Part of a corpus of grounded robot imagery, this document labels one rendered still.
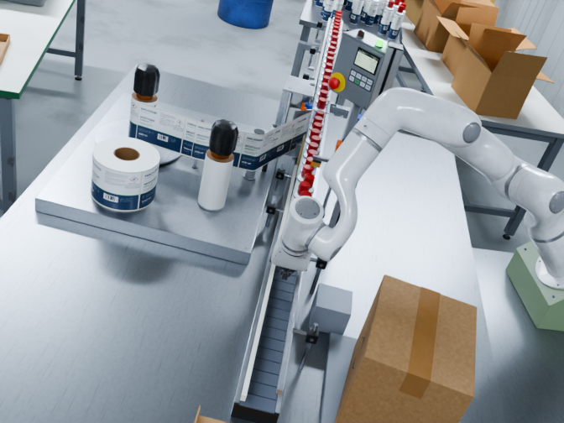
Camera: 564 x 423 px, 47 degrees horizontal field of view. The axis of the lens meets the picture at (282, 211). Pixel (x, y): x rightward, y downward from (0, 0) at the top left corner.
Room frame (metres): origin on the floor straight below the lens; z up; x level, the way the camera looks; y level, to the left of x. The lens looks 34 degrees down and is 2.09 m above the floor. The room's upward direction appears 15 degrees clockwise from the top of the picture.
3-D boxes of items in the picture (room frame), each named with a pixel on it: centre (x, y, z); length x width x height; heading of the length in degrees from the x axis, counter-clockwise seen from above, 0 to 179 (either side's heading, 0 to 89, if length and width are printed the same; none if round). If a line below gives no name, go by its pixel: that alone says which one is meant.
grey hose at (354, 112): (1.96, -0.15, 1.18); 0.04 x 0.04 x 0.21
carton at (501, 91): (3.52, -0.94, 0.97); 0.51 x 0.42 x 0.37; 108
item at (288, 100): (2.21, 0.05, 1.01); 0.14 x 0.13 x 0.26; 1
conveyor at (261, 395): (1.79, -0.05, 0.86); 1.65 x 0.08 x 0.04; 1
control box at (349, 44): (1.90, -0.13, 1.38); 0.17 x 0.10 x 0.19; 56
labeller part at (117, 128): (1.96, 0.56, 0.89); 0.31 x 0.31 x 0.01
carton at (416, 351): (1.11, -0.39, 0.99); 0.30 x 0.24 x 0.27; 172
